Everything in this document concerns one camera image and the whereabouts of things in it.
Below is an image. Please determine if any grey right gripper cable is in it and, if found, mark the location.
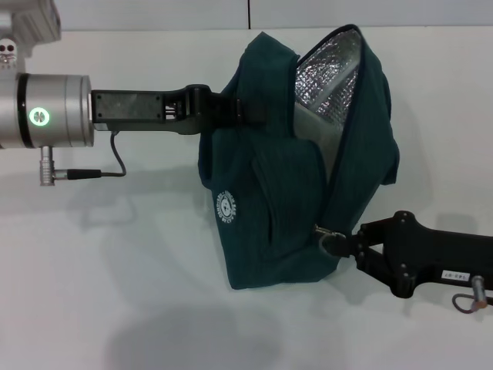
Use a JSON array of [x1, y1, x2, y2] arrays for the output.
[[451, 274, 493, 316]]

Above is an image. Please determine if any grey left gripper cable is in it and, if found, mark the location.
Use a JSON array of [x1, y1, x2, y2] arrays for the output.
[[38, 130, 128, 187]]

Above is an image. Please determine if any clear plastic food container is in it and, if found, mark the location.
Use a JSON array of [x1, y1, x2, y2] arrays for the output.
[[294, 99, 347, 170]]

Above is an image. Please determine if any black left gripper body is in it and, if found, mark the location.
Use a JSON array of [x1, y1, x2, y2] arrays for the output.
[[89, 86, 193, 136]]

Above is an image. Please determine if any dark teal insulated lunch bag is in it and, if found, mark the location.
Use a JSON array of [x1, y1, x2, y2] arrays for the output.
[[198, 23, 400, 291]]

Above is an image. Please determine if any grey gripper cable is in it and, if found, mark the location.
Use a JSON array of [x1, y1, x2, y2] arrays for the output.
[[38, 130, 128, 187], [451, 274, 493, 316]]

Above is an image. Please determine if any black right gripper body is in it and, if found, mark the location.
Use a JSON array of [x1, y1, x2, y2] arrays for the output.
[[384, 210, 493, 301]]

